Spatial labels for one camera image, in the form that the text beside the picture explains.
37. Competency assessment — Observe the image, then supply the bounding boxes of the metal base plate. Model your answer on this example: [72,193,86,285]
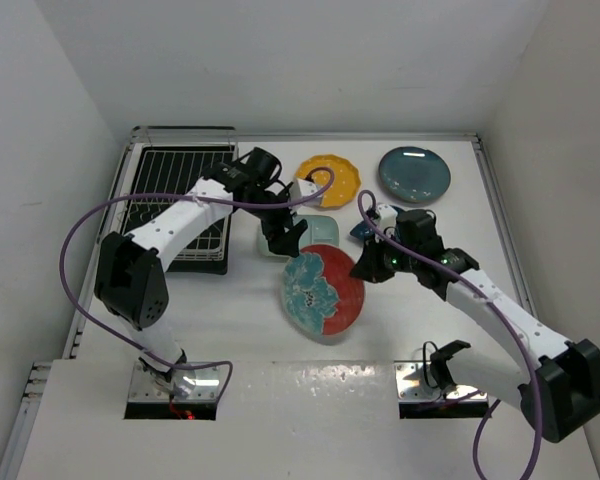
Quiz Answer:
[127,361,220,403]
[393,361,487,403]

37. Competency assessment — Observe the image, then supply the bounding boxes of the yellow dotted plate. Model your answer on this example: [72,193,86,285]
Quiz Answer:
[295,154,361,209]

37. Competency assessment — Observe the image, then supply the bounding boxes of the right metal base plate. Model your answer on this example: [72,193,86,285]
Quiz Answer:
[393,361,487,403]

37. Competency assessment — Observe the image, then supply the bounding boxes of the red blue floral plate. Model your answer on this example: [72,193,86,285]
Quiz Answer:
[280,244,365,345]

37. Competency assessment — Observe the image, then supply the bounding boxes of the dark blue leaf dish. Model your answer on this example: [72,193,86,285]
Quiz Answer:
[349,205,404,241]

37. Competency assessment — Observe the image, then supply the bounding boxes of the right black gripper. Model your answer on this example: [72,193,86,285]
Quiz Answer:
[350,230,418,284]

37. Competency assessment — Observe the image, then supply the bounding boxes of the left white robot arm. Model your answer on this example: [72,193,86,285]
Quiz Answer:
[94,148,320,397]

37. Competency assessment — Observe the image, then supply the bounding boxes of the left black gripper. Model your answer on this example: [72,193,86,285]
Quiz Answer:
[240,184,306,256]

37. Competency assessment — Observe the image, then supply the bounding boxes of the light green divided tray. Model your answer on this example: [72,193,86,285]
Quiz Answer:
[256,215,340,257]

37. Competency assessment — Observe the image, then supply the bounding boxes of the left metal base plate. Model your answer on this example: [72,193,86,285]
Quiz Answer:
[127,361,220,403]

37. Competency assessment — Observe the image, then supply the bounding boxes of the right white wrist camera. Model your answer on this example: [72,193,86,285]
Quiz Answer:
[374,203,398,236]

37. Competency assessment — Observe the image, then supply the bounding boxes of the wire dish rack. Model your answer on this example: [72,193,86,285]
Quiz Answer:
[117,144,235,275]

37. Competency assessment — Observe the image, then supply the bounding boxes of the teal round plate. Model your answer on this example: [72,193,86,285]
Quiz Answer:
[377,146,452,204]

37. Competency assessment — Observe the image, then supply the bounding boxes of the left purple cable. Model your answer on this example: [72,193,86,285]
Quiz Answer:
[59,167,336,401]

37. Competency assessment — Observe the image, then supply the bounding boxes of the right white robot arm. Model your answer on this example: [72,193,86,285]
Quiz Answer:
[350,204,600,443]

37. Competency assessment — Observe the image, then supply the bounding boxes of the purple cable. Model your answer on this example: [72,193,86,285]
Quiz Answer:
[59,167,336,401]
[357,189,545,480]

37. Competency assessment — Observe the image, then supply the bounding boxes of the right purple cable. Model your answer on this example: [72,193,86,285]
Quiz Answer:
[357,189,545,480]

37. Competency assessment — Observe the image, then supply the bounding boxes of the black drip tray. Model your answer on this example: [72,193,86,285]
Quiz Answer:
[114,126,238,275]

